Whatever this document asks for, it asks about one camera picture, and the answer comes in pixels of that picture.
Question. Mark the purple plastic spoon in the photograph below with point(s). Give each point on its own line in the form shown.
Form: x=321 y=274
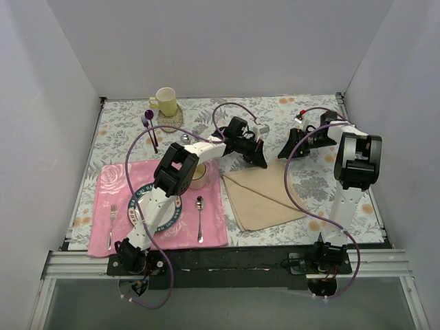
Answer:
x=148 y=114

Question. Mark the woven round coaster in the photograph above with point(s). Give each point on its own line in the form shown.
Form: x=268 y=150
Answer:
x=172 y=121

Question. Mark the white plate teal rim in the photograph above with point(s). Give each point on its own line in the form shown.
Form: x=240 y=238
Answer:
x=171 y=216

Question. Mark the purple plastic fork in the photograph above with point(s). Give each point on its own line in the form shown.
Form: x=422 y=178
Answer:
x=146 y=125

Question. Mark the yellow mug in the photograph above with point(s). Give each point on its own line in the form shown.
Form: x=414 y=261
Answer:
x=164 y=100

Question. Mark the silver spoon on placemat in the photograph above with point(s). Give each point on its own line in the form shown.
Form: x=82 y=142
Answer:
x=200 y=205

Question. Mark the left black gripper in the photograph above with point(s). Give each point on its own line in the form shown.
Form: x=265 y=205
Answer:
x=256 y=152

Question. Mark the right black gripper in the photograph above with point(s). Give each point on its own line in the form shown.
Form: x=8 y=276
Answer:
x=298 y=141

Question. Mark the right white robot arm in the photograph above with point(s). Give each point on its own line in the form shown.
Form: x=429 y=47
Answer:
x=356 y=168

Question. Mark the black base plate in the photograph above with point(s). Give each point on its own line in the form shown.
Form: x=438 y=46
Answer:
x=229 y=267

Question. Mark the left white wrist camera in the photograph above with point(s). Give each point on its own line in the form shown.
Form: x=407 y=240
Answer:
x=259 y=130

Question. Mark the silver spoon on tablecloth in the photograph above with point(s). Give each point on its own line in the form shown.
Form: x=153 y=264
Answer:
x=185 y=139

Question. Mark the pink floral placemat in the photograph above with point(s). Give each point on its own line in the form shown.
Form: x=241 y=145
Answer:
x=195 y=220

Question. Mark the beige linen napkin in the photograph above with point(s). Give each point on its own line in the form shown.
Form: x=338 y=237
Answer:
x=258 y=197

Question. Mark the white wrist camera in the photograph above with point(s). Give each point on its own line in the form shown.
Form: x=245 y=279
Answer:
x=301 y=119
x=259 y=130

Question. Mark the floral tablecloth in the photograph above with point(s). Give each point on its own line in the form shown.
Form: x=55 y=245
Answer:
x=312 y=177

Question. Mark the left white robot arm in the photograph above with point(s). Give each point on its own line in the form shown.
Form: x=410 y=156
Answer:
x=172 y=178

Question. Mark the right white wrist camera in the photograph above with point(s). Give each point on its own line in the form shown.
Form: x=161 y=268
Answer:
x=301 y=119

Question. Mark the cream mug dark rim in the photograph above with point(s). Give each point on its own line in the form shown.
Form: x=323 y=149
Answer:
x=200 y=177

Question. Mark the silver fork on placemat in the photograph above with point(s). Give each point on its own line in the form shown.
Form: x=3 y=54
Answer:
x=113 y=215

